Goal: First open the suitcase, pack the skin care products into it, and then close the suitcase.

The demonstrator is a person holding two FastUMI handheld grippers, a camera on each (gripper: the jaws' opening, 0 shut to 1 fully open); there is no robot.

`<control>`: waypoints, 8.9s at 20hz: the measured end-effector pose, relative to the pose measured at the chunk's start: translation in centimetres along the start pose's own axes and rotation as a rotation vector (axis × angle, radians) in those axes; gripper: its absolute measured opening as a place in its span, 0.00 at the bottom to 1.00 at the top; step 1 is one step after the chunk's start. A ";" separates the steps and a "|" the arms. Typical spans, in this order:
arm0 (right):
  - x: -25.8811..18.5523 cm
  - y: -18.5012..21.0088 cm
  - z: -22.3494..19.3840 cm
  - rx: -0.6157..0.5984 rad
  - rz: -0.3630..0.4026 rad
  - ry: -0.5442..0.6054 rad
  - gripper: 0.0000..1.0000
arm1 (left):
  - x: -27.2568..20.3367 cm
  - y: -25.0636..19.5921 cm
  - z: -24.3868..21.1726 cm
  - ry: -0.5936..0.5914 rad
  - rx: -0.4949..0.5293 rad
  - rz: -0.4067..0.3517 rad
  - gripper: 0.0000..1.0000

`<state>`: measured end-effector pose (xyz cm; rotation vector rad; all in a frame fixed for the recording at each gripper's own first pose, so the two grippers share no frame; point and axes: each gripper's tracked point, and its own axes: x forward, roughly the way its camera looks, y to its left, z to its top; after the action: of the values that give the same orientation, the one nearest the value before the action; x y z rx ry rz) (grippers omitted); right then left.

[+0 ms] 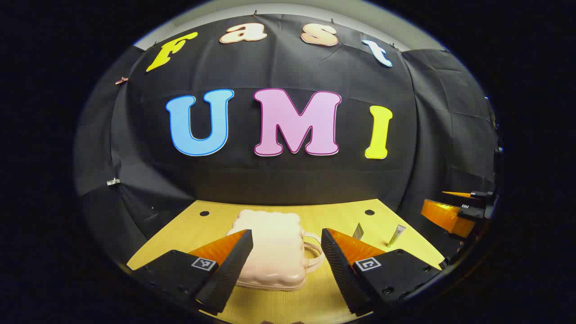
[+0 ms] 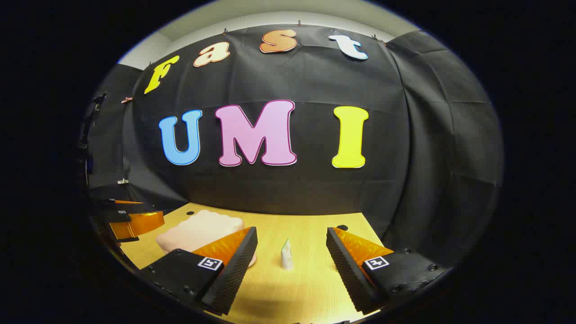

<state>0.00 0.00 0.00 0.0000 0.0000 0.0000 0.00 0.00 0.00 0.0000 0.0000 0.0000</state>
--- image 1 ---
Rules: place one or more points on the black backdrop cloth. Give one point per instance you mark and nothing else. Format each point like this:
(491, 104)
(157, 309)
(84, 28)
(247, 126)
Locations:
(243, 180)

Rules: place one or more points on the pink suitcase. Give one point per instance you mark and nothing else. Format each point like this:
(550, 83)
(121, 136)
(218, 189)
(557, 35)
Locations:
(274, 243)

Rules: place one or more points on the copper metal clip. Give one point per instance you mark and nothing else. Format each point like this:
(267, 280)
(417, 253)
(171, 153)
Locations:
(121, 81)

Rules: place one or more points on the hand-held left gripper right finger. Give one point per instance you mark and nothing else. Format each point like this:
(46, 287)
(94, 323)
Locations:
(342, 274)

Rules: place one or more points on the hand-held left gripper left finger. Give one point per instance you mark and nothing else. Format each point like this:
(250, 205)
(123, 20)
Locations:
(229, 274)

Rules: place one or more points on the silver metal clip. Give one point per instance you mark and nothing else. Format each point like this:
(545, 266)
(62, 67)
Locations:
(113, 182)

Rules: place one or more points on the white green skin care tube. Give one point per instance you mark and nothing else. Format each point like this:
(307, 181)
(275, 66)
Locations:
(358, 231)

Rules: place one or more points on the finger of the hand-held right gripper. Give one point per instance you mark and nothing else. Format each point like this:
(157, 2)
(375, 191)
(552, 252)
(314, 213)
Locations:
(443, 216)
(463, 194)

